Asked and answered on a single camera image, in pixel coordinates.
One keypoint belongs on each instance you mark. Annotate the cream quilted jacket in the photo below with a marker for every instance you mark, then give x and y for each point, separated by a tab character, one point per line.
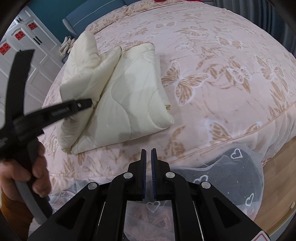
125	87

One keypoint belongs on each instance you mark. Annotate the grey curtain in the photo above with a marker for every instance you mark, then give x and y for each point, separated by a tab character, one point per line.
265	16

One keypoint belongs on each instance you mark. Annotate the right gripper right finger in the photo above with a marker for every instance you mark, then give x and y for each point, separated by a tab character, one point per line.
200	211

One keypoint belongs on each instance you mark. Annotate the person's left hand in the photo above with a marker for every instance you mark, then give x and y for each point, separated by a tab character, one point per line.
12	171

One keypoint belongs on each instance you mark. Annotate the grey heart-pattern bed skirt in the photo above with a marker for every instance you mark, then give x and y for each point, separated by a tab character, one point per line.
236	173

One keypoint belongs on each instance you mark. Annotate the pink butterfly bed quilt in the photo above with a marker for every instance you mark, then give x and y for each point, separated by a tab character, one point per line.
227	80

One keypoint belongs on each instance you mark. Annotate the pile of cream clothes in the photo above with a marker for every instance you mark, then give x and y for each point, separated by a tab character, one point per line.
67	46

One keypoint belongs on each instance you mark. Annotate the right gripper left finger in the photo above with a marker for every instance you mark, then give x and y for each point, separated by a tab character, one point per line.
97	212

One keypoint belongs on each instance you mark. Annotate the blue upholstered headboard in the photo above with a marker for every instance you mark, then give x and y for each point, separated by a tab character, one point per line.
86	13

